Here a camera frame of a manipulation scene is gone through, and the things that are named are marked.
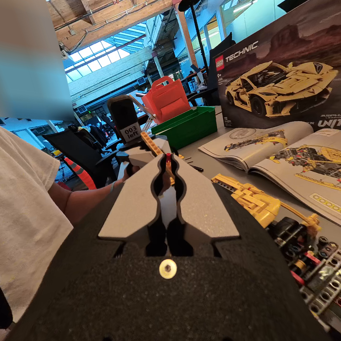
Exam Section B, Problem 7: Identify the black pole floor lamp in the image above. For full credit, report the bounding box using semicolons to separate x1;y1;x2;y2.
178;0;209;79

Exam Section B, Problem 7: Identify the yellow black brick car model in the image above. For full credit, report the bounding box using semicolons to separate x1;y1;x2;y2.
211;173;341;333

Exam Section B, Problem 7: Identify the black office chair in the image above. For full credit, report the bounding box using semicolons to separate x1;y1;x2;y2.
43;129;119;188

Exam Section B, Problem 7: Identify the person's left hand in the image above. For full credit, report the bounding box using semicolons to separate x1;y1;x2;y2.
123;165;141;183

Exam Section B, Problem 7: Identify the long yellow brick beam assembly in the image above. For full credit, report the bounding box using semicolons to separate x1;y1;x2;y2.
140;131;176;186

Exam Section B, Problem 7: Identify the open instruction booklet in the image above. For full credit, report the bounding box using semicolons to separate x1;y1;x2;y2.
198;121;341;227

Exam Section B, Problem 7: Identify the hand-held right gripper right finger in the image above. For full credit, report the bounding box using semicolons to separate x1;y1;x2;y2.
172;155;240;253

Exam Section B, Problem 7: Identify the orange bag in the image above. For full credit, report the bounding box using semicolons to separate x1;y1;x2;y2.
141;76;192;125

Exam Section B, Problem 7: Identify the green storage bin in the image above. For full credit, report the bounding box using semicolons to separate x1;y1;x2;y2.
151;106;218;151

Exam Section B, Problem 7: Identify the light grey garment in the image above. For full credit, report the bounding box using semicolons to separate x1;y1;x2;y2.
0;126;74;323

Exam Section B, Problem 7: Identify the black toy car box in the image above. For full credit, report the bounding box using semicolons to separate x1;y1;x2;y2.
212;0;341;131

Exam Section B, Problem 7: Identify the person's left forearm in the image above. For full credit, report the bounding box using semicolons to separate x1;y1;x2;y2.
48;178;126;225

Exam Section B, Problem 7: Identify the grey desk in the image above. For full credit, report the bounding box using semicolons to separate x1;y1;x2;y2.
170;105;341;341

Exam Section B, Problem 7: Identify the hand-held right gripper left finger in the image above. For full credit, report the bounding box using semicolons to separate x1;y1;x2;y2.
98;155;165;256

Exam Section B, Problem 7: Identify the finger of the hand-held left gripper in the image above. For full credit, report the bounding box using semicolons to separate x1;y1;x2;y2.
123;146;158;167
152;137;173;155

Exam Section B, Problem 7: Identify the black strap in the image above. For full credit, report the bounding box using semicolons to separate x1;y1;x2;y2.
0;286;13;329

